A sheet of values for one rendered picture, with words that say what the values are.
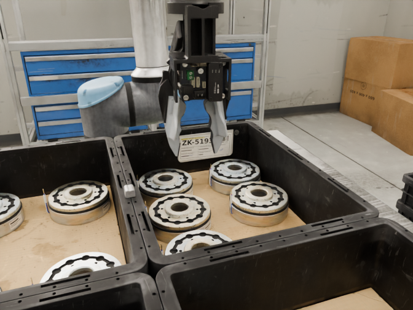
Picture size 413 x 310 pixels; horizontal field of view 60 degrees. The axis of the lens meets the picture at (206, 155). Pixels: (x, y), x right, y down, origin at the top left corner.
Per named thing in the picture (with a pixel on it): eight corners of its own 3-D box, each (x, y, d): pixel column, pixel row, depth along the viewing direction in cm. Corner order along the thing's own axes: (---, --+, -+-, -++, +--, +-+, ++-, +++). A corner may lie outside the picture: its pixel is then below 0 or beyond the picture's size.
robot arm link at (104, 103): (83, 125, 99) (74, 75, 93) (132, 119, 102) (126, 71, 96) (82, 141, 89) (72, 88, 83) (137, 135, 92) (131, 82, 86)
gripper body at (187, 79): (173, 108, 44) (168, 2, 40) (166, 92, 52) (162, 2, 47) (233, 105, 46) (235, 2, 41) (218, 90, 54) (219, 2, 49)
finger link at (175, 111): (160, 166, 49) (172, 101, 46) (157, 149, 54) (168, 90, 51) (182, 168, 50) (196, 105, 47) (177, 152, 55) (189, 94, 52)
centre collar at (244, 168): (218, 166, 74) (218, 164, 73) (239, 162, 76) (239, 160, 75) (230, 177, 70) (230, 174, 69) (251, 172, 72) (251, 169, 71)
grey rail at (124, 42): (5, 49, 216) (3, 41, 214) (262, 39, 263) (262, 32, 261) (2, 51, 207) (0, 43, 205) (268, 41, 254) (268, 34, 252)
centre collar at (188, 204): (162, 203, 61) (162, 200, 60) (191, 200, 62) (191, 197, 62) (166, 219, 56) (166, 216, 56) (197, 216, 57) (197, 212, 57)
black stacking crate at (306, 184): (119, 189, 76) (114, 138, 71) (247, 168, 85) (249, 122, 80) (159, 348, 42) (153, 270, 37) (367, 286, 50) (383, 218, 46)
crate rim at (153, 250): (114, 146, 72) (112, 135, 71) (249, 130, 81) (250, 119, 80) (153, 286, 37) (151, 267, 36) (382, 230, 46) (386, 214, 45)
